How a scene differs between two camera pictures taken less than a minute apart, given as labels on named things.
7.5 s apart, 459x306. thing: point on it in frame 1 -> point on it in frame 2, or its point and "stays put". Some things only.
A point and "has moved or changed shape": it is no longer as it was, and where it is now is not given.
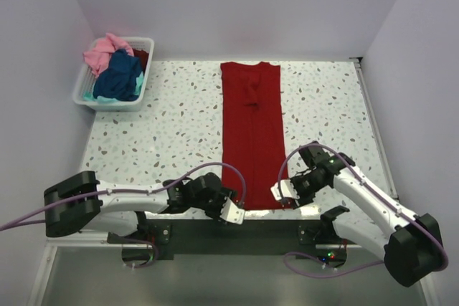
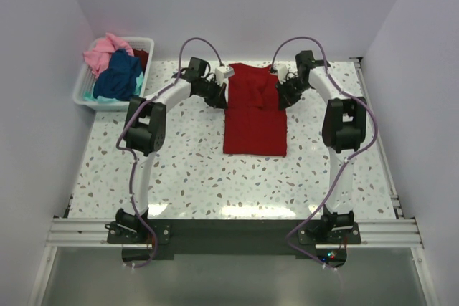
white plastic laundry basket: (85, 79) stays put
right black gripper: (303, 200) -> (285, 100)
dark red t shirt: (143, 56) stays put
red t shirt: (252, 136) has moved or changed shape
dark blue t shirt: (118, 81) stays put
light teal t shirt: (87, 96) stays put
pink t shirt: (100, 56) stays put
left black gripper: (222, 193) -> (219, 100)
